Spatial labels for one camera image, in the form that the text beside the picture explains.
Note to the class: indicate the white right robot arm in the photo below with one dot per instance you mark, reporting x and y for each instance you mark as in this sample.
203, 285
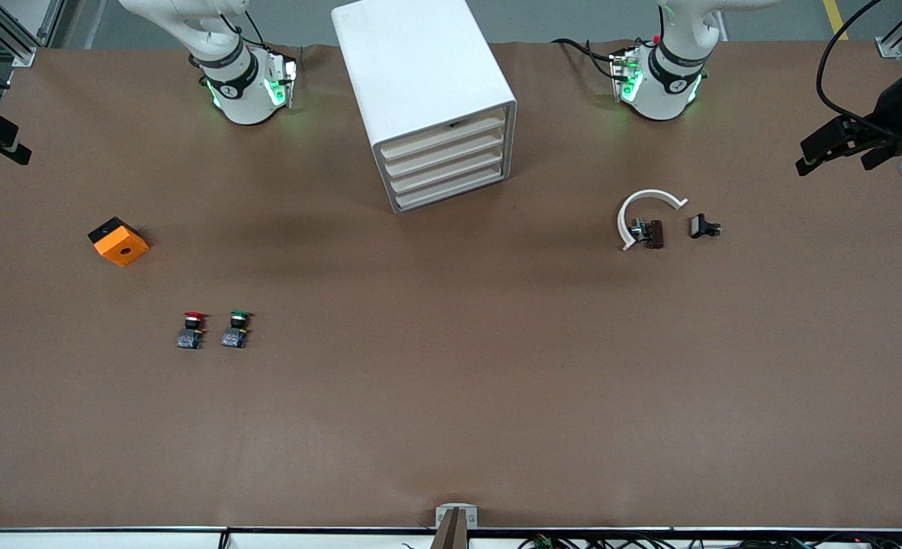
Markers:
241, 91

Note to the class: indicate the black small clip component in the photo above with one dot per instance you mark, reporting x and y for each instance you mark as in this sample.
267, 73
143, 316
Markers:
701, 226

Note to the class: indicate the white tray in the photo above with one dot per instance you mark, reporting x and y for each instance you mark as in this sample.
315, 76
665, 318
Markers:
443, 136

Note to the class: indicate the brown bar under bracket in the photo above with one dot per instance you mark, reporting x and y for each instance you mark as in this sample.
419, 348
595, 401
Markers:
450, 537

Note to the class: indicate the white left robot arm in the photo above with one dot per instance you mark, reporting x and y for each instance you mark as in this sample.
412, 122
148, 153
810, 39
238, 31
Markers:
664, 88

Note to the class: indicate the orange and black button box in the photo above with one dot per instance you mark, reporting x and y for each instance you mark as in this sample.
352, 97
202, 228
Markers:
121, 245

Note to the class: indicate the green push button switch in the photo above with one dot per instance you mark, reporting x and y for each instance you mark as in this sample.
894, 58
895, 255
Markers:
235, 332

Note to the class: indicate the white curved plastic piece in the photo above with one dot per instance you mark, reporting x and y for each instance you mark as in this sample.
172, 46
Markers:
633, 202

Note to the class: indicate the silver base connector plate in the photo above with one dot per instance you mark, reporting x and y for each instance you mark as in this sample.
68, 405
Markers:
624, 76
287, 76

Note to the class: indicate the dark brown small component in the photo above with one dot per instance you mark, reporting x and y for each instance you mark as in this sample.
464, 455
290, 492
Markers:
653, 234

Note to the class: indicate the silver table edge bracket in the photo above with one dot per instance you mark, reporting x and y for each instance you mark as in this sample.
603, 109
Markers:
457, 512

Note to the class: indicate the red push button switch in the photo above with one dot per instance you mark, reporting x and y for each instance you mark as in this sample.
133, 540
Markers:
190, 334

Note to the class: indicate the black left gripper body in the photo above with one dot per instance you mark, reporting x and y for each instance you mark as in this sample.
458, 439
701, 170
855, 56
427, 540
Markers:
894, 107

